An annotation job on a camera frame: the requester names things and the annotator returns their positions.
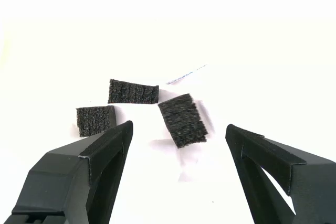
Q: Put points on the large black foam box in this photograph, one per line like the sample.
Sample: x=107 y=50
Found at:
x=183 y=121

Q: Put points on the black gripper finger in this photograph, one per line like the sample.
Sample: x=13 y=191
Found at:
x=309 y=187
x=60 y=182

